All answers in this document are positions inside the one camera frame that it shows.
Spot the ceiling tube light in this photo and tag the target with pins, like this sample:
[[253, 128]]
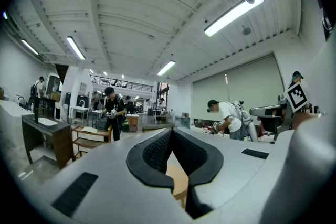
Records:
[[29, 47], [75, 47], [166, 68], [233, 15]]

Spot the white counter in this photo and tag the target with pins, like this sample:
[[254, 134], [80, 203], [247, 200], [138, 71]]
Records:
[[10, 118]]

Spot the black mezzanine railing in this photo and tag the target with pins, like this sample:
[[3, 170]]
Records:
[[123, 84]]

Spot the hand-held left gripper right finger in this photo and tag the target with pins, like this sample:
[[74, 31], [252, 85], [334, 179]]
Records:
[[236, 160]]

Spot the black faucet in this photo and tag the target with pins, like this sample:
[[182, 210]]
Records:
[[36, 112]]

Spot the round ceiling fixture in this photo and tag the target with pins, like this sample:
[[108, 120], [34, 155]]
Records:
[[246, 31]]

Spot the wooden shelf cart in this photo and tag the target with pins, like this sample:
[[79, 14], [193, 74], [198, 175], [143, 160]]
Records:
[[89, 136]]

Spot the wooden oval table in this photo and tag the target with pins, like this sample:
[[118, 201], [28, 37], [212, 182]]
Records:
[[178, 181]]

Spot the dark sink cabinet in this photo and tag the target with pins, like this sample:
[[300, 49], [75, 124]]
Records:
[[60, 141]]

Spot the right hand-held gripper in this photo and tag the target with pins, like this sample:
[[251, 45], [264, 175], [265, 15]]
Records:
[[296, 97]]

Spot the person's right forearm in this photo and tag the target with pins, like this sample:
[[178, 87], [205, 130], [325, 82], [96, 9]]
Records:
[[305, 120]]

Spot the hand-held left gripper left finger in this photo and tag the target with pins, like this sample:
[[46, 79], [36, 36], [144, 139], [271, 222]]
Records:
[[110, 191]]

